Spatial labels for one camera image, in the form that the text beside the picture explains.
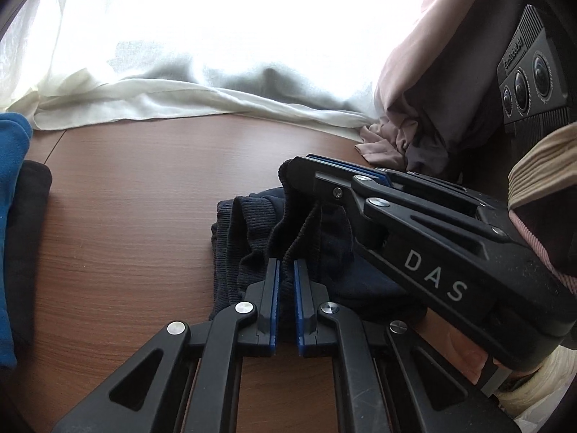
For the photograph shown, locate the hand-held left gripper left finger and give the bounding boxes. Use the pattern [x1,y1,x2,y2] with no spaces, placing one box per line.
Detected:
[51,258,281,433]

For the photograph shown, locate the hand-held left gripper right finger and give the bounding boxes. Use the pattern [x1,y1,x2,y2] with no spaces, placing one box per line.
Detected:
[293,259,522,433]

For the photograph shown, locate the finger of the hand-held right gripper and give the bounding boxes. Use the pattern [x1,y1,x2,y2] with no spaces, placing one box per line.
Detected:
[305,153,510,222]
[278,155,512,253]

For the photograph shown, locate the navy blue pants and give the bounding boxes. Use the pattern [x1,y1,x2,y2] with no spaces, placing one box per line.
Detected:
[210,162,429,328]

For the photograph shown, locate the crumpled pale pink cloth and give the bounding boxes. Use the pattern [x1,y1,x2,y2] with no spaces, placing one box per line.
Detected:
[355,119,413,169]

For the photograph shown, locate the dusty pink curtain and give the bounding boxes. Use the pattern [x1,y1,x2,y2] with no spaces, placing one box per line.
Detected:
[373,0,535,179]

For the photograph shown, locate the white fabric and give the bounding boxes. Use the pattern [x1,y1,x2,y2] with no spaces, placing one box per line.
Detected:
[493,347,571,433]

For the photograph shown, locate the white sheer curtain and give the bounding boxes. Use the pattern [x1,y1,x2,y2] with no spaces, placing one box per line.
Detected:
[0,0,377,132]

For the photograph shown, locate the folded black garment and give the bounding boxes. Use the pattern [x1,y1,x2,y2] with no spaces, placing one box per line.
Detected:
[8,159,53,348]

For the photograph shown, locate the folded blue garment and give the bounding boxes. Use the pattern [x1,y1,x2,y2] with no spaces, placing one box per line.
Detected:
[0,112,33,369]

